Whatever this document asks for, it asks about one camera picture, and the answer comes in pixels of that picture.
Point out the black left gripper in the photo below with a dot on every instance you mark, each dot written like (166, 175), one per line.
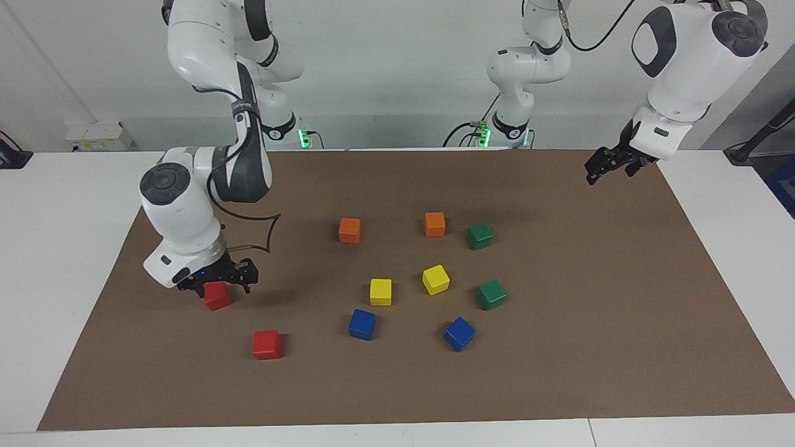
(627, 154)

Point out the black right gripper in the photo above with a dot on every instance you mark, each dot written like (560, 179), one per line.
(217, 270)

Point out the red wooden cube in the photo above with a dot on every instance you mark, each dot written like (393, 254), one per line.
(266, 344)
(218, 298)

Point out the green wooden cube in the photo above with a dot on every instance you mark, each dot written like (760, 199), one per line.
(490, 293)
(480, 234)

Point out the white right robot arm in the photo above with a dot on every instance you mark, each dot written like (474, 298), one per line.
(186, 205)

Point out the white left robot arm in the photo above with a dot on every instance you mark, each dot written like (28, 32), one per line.
(683, 62)

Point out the black stand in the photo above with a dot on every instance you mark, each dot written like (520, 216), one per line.
(745, 152)

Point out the green lit base plug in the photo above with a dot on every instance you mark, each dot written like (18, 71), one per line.
(483, 135)
(304, 138)

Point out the orange wooden cube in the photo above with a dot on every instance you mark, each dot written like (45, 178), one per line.
(349, 230)
(435, 223)

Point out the blue wooden cube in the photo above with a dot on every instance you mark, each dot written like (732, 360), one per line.
(459, 332)
(362, 323)

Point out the yellow wooden cube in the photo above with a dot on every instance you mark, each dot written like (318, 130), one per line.
(381, 290)
(435, 278)

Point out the blue crate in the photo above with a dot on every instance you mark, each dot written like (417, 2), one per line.
(784, 186)

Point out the white power strip box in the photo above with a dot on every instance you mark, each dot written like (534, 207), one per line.
(99, 133)

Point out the brown paper mat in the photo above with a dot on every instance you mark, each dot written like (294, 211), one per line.
(397, 385)

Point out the black desk object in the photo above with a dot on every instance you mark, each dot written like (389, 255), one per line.
(12, 158)

